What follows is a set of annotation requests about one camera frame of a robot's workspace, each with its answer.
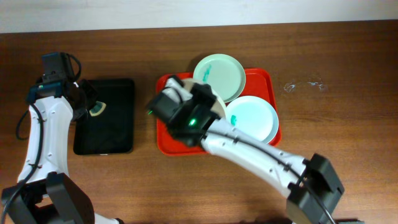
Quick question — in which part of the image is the green stained sponge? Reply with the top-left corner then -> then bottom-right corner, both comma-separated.
89,101 -> 106,117

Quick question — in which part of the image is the mint green plate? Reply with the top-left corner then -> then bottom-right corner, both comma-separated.
193,54 -> 246,103

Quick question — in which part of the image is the white plate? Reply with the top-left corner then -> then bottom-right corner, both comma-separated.
182,78 -> 226,118

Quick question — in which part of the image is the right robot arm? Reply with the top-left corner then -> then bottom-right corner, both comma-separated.
160,75 -> 344,223

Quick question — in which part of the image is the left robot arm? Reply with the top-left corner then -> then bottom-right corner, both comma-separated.
1,80 -> 122,223

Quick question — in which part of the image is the black rectangular tray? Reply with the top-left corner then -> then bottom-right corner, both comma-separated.
73,78 -> 135,156

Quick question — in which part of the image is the red plastic tray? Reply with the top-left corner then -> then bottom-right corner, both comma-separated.
156,68 -> 277,156

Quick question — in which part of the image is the light blue plate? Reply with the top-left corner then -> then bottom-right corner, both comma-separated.
226,96 -> 279,144

